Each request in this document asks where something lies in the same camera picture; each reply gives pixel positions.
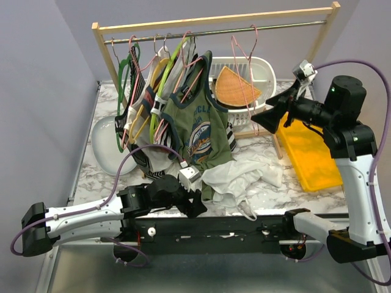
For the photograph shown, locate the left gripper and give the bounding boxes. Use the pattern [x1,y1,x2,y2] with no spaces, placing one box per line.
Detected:
[151,177,208,220]

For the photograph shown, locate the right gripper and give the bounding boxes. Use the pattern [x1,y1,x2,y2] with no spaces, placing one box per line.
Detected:
[251,78,337,134]

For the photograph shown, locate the pink wire hanger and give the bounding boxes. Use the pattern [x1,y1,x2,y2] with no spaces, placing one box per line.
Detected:
[230,24,260,137]

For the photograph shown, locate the white tank top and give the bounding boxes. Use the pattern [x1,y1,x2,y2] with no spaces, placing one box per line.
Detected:
[201,153,283,222]

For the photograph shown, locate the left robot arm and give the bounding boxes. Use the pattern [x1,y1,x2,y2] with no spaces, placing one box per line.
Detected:
[20,175,207,257]

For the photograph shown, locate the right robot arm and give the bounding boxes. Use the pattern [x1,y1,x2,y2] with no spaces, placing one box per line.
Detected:
[251,75,390,264]

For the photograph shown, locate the striped cloth right of top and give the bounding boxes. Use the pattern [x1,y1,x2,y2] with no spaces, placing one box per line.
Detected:
[226,122,236,151]

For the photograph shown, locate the white cloth under green top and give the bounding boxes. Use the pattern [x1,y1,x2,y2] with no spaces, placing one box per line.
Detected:
[143,147,181,179]

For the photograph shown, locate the green graphic tank top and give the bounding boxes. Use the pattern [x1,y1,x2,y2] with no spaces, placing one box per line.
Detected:
[161,50,236,202]

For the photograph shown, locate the pink hanger under green top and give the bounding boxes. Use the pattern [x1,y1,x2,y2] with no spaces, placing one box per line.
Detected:
[154,30,206,143]

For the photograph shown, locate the lime green plastic hanger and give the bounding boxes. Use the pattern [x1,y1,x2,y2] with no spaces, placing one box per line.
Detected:
[149,37,194,143]

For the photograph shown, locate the yellow plastic hanger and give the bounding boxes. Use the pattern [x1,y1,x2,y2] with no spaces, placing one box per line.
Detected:
[125,57,170,146]

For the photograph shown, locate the black white striped top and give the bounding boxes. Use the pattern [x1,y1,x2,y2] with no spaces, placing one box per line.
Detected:
[114,43,171,179]

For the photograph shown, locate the pink hanger at left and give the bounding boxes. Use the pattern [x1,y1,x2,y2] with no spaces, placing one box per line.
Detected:
[121,35,158,149]

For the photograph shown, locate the white plastic laundry basket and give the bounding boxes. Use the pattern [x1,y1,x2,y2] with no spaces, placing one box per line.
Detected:
[208,57,276,114]

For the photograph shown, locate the yellow plastic tray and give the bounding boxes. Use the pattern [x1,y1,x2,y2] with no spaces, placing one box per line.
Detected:
[277,115,343,192]

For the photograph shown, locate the orange woven fan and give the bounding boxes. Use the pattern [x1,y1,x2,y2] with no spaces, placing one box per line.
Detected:
[214,66,262,107]

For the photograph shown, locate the white oval plate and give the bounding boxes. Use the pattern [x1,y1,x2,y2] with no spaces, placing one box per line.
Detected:
[91,116,129,176]

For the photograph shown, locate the metal hanging rod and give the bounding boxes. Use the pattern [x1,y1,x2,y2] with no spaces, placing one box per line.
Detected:
[103,20,327,46]

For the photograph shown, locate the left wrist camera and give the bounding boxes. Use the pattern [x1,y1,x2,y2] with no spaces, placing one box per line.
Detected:
[178,166,201,190]

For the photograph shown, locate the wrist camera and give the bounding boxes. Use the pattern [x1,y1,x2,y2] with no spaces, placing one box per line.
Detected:
[178,166,201,190]
[293,60,318,96]

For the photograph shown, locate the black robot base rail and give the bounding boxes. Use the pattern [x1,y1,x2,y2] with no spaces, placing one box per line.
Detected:
[117,215,313,259]

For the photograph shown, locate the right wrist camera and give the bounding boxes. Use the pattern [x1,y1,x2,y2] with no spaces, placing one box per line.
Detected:
[293,60,318,96]

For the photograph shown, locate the wooden clothes rack frame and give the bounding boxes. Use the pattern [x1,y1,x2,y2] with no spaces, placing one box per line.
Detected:
[91,1,342,159]

